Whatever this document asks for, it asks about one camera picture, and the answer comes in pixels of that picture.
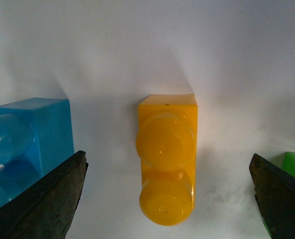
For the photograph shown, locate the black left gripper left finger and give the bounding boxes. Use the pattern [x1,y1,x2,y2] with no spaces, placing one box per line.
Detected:
[0,150,88,239]

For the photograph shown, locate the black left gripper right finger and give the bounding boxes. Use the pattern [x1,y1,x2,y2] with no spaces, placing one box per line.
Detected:
[249,153,295,239]

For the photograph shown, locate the green block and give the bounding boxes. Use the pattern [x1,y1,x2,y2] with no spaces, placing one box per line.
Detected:
[261,152,295,239]

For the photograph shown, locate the blue three-stud block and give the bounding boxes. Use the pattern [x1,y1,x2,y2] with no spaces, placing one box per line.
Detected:
[0,98,74,207]

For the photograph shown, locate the yellow two-stud block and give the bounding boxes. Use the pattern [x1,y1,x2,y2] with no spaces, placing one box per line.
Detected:
[135,94,198,226]

